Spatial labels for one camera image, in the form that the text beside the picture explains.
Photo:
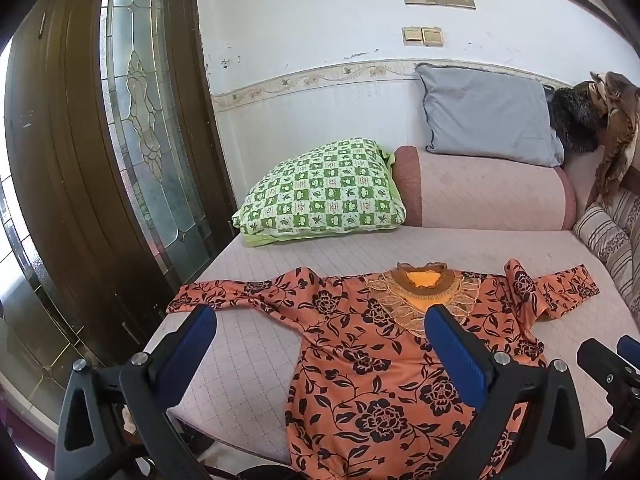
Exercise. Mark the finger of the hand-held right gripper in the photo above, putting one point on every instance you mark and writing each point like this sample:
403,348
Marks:
630,346
602,365

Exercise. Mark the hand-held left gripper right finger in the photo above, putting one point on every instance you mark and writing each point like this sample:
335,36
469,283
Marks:
457,355

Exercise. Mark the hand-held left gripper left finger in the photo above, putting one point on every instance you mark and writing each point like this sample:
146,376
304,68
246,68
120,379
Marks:
192,347

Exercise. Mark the orange black floral blouse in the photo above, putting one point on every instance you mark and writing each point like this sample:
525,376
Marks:
380,375

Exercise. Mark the pink quilted bed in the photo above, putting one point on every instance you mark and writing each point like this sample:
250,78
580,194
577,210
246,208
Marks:
260,360

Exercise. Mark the striped cushion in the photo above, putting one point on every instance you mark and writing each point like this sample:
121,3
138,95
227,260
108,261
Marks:
612,240

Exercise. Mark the pink bolster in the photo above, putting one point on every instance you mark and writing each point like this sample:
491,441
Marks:
480,195

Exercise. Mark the green checked pillow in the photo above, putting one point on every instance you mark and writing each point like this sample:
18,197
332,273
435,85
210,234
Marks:
320,190

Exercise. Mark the brown patterned cloth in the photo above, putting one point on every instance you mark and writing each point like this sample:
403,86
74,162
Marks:
617,130

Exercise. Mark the wooden door with stained glass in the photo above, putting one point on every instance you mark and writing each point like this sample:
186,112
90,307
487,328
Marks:
75,160

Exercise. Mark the black furry cloth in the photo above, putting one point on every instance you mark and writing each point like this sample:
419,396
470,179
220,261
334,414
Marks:
575,115

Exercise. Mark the grey pillow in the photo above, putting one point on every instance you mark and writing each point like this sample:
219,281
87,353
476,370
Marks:
487,115

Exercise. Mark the beige light switch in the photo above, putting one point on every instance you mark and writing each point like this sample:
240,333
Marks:
412,36
433,37

